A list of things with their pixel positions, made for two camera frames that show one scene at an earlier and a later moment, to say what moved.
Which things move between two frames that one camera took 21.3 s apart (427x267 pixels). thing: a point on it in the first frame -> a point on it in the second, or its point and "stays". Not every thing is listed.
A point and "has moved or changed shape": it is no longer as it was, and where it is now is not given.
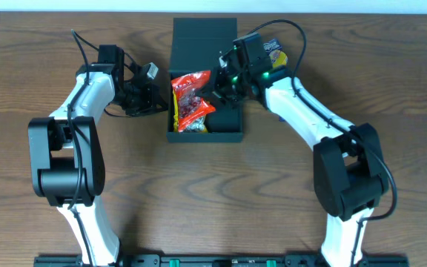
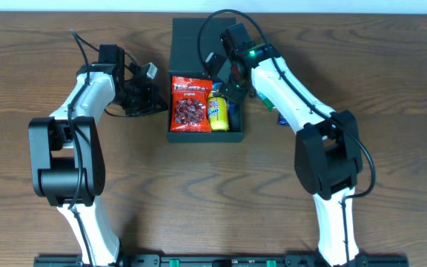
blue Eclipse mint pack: x=271 y=45 -> x=232 y=113
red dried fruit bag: x=192 y=108 has moved or changed shape
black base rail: x=218 y=261 stays
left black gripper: x=147 y=99 stays
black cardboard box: x=199 y=42 stays
